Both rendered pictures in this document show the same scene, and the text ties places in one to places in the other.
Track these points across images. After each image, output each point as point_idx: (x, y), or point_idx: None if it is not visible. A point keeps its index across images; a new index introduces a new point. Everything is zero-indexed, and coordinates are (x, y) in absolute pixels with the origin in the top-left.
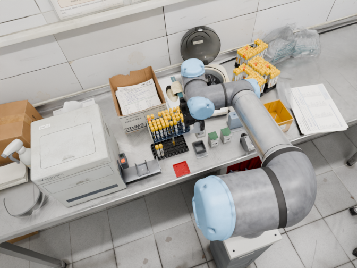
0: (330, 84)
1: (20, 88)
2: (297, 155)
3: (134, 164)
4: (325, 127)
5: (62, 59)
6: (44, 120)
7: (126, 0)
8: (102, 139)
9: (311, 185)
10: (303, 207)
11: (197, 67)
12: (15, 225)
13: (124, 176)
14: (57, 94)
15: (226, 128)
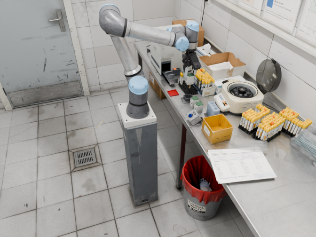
0: (280, 186)
1: (211, 27)
2: (122, 19)
3: (175, 77)
4: (216, 166)
5: (227, 27)
6: (181, 26)
7: (261, 15)
8: None
9: (108, 17)
10: (101, 16)
11: (190, 23)
12: (143, 50)
13: (165, 71)
14: (217, 44)
15: (201, 103)
